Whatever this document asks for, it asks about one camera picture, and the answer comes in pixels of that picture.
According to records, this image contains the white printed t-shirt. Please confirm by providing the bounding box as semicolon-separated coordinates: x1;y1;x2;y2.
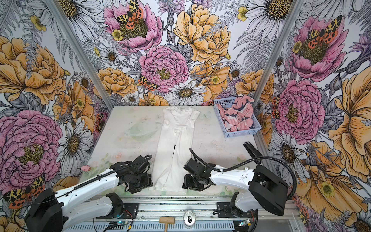
152;106;200;192

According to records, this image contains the blue plastic laundry basket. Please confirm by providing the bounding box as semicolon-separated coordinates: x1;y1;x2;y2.
214;97;262;138

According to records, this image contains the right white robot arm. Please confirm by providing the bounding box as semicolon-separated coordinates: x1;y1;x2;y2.
183;158;288;218

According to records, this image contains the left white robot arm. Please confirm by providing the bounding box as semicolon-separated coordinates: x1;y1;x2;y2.
24;155;153;232

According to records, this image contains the left green circuit board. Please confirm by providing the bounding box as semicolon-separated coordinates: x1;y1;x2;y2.
108;221;131;230

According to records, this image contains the green circuit board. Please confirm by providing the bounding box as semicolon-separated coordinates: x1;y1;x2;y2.
238;219;252;227
108;221;131;230

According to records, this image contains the wooden mallet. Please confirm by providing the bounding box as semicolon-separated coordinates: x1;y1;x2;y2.
159;216;175;232

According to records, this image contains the black clip on table edge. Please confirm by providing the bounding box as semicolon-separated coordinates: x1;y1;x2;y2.
243;142;263;158

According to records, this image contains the right green circuit board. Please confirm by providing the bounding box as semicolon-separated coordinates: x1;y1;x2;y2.
238;219;252;227

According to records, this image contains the right black corrugated cable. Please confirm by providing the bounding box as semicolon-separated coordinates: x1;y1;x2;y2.
189;147;298;232

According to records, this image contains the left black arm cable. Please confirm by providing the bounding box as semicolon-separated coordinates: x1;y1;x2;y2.
13;154;153;230

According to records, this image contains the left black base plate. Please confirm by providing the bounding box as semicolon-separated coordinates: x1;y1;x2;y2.
97;203;139;219

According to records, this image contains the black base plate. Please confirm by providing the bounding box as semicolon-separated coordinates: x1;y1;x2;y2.
97;203;139;219
213;202;256;219

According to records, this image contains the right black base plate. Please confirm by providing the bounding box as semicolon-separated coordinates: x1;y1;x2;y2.
213;202;256;219

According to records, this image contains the aluminium front rail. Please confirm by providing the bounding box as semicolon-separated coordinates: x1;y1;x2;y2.
53;195;302;224

